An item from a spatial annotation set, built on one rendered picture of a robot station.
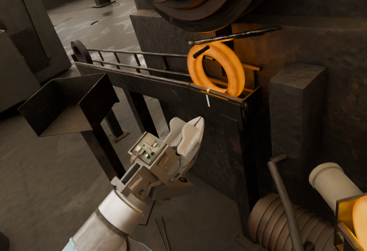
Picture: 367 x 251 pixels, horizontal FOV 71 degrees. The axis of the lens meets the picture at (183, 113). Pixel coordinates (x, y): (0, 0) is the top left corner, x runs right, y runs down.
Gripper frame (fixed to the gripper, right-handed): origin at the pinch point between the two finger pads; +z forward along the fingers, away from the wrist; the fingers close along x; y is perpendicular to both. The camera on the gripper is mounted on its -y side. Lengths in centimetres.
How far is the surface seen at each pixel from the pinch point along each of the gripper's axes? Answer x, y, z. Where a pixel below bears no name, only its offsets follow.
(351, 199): -28.6, -3.0, 0.9
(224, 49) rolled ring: 7.4, 1.7, 19.8
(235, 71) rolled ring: 3.7, -2.6, 17.4
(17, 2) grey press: 302, -2, 35
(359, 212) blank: -29.9, -3.5, -0.2
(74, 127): 55, -11, -19
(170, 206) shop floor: 43, -73, -20
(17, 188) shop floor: 136, -58, -74
